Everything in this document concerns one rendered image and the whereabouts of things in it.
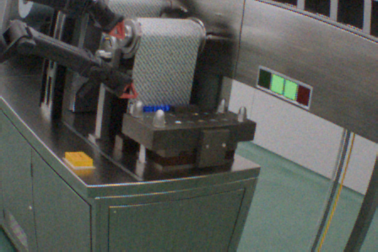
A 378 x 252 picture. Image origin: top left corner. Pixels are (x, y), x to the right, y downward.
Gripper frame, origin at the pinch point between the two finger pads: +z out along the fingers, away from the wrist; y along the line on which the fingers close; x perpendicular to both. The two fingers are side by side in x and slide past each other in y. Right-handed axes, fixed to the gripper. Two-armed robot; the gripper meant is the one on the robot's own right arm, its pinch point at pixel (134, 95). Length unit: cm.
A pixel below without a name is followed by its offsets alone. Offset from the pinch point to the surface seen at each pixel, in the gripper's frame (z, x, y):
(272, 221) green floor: 197, -11, -63
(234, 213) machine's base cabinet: 41, -16, 26
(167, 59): 3.3, 14.8, 0.2
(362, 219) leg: 53, 2, 74
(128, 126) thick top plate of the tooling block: -1.6, -9.0, 7.5
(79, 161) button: -15.9, -26.4, 13.4
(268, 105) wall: 262, 74, -182
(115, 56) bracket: -9.9, 7.0, -7.1
